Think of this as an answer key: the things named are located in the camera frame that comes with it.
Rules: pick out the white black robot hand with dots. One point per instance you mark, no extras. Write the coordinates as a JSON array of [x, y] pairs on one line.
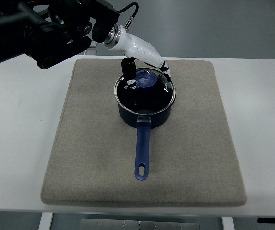
[[134, 48]]

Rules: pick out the glass pot lid blue knob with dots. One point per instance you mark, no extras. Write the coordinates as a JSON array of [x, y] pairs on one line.
[[148, 93]]

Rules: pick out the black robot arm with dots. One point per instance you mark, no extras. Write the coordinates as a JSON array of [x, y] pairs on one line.
[[51, 31]]

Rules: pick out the clear floor plate near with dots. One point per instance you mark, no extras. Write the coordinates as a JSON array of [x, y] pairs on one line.
[[91, 52]]

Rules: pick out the dark blue saucepan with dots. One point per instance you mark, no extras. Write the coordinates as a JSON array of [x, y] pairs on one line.
[[144, 117]]

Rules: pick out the beige fabric mat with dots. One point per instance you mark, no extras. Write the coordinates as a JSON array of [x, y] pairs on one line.
[[97, 160]]

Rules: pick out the white left table leg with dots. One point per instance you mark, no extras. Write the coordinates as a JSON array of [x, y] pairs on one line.
[[46, 221]]

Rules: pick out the white table leg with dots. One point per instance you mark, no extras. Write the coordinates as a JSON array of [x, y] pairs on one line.
[[227, 223], [46, 221]]

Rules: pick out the white right table leg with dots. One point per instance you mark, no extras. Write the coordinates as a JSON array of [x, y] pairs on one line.
[[227, 223]]

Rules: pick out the black table control panel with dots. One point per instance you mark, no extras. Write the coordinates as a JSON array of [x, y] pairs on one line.
[[266, 220]]

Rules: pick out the grey metal base plate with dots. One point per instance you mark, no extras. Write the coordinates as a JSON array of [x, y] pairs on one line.
[[110, 224]]

